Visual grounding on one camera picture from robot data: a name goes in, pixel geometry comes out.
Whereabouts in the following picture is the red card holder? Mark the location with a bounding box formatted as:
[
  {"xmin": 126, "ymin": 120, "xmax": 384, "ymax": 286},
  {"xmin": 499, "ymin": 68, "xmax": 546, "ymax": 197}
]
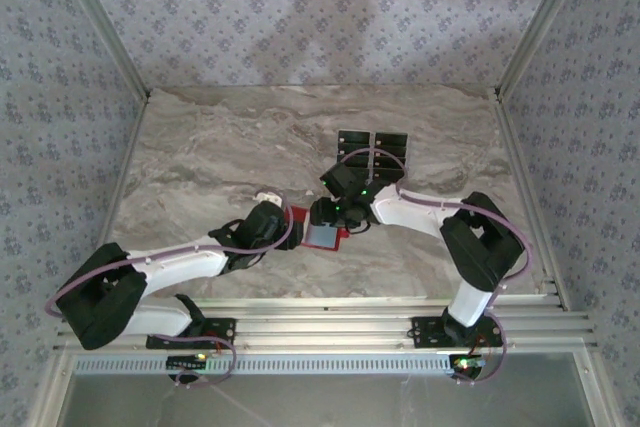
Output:
[{"xmin": 289, "ymin": 205, "xmax": 350, "ymax": 252}]

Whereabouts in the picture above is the small circuit board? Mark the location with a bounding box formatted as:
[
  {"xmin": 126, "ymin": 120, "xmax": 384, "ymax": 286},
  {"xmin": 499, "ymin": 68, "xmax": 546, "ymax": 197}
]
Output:
[
  {"xmin": 449, "ymin": 354, "xmax": 486, "ymax": 378},
  {"xmin": 167, "ymin": 354, "xmax": 209, "ymax": 371}
]

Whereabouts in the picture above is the grey metal panel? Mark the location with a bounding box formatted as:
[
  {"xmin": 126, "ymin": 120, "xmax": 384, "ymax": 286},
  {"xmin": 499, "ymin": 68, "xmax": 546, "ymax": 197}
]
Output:
[{"xmin": 54, "ymin": 371, "xmax": 596, "ymax": 427}]

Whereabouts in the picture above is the aluminium rail frame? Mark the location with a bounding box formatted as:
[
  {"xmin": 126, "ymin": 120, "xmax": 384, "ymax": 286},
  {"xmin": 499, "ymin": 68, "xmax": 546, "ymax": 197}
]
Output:
[{"xmin": 52, "ymin": 296, "xmax": 599, "ymax": 353}]

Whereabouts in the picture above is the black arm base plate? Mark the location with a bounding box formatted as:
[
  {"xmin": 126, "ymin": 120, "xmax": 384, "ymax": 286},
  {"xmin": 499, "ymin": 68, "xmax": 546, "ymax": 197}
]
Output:
[
  {"xmin": 145, "ymin": 316, "xmax": 237, "ymax": 350},
  {"xmin": 410, "ymin": 315, "xmax": 504, "ymax": 348}
]

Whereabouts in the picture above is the grey slotted cable duct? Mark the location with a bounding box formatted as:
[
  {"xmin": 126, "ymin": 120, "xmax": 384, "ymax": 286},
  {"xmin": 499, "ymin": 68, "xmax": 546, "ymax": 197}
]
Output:
[{"xmin": 72, "ymin": 352, "xmax": 461, "ymax": 377}]

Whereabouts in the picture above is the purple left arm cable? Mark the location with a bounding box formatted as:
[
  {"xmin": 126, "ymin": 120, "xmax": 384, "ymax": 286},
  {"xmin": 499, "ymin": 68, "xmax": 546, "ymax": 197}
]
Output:
[{"xmin": 45, "ymin": 189, "xmax": 295, "ymax": 391}]

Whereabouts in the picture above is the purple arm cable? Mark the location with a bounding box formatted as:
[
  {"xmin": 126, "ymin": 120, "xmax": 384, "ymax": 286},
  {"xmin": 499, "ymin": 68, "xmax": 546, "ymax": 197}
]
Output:
[
  {"xmin": 45, "ymin": 189, "xmax": 295, "ymax": 391},
  {"xmin": 339, "ymin": 146, "xmax": 534, "ymax": 387}
]

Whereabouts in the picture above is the aluminium side rail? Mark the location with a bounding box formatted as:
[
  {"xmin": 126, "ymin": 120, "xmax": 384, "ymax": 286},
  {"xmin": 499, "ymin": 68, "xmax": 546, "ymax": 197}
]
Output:
[
  {"xmin": 79, "ymin": 94, "xmax": 152, "ymax": 313},
  {"xmin": 492, "ymin": 87, "xmax": 571, "ymax": 311}
]

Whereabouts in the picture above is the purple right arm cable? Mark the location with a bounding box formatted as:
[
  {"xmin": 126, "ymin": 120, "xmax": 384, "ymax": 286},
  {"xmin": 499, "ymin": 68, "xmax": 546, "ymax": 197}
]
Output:
[{"xmin": 339, "ymin": 146, "xmax": 534, "ymax": 387}]

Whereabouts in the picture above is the aluminium frame post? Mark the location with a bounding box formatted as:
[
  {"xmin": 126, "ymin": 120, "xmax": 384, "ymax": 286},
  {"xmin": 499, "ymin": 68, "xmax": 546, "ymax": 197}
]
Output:
[{"xmin": 494, "ymin": 0, "xmax": 597, "ymax": 98}]

